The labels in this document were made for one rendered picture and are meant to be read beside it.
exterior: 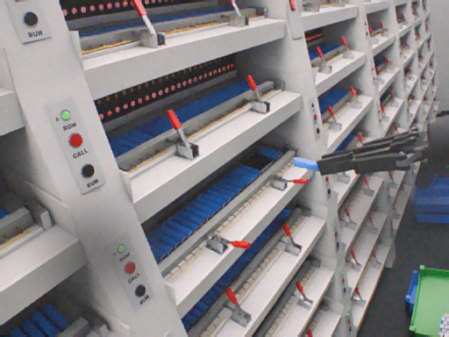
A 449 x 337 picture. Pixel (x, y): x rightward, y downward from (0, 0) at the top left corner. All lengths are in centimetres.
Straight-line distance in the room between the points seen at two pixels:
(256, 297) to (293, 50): 63
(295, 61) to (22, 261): 78
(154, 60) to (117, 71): 8
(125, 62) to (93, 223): 23
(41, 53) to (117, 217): 24
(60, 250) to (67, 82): 21
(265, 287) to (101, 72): 63
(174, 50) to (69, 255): 36
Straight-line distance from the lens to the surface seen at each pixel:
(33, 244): 50
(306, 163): 68
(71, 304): 67
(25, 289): 48
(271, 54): 100
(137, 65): 56
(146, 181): 58
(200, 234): 71
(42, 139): 46
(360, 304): 166
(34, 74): 47
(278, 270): 94
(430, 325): 176
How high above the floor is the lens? 131
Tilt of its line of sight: 19 degrees down
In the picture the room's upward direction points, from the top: 16 degrees counter-clockwise
